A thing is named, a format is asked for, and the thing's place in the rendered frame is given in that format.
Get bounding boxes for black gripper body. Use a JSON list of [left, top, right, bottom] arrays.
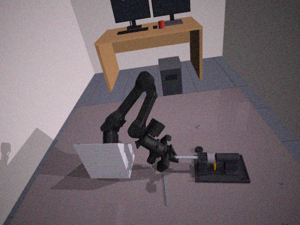
[[149, 135, 171, 172]]

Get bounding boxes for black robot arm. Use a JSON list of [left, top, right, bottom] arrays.
[[100, 71, 165, 150]]

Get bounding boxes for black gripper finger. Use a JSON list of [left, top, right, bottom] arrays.
[[169, 153, 179, 163], [167, 145, 177, 156]]

